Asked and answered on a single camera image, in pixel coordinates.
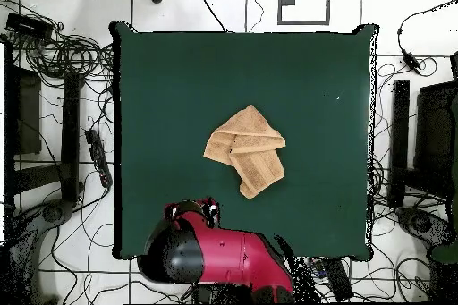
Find tan terry towel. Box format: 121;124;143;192
202;104;287;200

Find dark flat panel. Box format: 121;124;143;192
413;80;458;199
13;68;43;156

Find dark green table cloth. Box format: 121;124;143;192
110;21;379;261

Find black power strip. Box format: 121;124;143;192
84;128;114;189

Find black oblong floor device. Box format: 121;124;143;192
321;258;355;302

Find grey curved stand base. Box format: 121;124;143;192
394;206;455;249
8;199;76;305

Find black floor bar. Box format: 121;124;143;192
59;72;82;203
388;79;411;208

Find black power adapter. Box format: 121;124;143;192
401;49;422;72

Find black rectangular box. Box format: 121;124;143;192
4;12;54;39

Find thin black floor cable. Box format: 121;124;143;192
191;0;229;33

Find grey square floor frame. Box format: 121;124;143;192
276;0;331;26

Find tangled black cables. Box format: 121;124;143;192
0;0;115;84

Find black adapter cable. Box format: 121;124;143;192
395;0;458;56

